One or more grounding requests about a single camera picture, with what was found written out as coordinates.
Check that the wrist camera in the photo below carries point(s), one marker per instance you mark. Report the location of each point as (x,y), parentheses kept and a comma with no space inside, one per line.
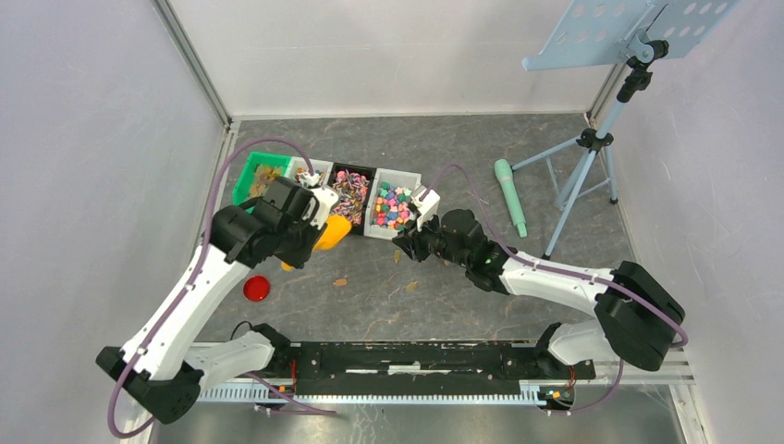
(323,200)
(425,203)

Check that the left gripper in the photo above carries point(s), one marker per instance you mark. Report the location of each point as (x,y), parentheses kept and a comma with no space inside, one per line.
(299,258)

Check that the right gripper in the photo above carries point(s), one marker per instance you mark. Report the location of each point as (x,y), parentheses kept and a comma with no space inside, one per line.
(410,240)

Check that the white lollipop bin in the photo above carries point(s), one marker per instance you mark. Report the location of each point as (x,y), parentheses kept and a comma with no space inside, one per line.
(298,168)

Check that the red jar lid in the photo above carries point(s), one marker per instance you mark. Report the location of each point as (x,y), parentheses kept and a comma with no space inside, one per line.
(256,288)

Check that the blue music stand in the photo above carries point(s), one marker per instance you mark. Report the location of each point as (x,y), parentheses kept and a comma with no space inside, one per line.
(629,37)

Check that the black swirl lollipop bin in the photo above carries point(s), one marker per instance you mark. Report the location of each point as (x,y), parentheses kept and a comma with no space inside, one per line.
(353,186)

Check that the orange plastic scoop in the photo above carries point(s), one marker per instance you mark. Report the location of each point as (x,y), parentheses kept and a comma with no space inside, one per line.
(336,229)

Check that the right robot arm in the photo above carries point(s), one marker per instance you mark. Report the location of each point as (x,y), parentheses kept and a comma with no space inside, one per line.
(633,317)

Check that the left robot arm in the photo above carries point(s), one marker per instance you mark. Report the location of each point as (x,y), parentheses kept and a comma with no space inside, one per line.
(157,367)

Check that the aluminium frame post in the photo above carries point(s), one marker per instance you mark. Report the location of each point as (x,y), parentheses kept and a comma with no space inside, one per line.
(187,50)

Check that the white star candy bin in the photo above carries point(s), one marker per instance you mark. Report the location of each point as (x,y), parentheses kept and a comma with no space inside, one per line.
(388,208)

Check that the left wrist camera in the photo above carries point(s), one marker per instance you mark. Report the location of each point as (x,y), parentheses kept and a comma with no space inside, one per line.
(323,200)

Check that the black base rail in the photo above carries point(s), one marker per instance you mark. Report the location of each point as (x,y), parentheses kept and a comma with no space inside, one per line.
(418,368)

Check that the green candy bin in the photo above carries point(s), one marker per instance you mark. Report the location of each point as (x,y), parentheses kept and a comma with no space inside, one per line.
(259,170)

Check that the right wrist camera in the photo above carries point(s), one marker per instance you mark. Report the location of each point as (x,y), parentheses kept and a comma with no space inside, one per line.
(425,203)

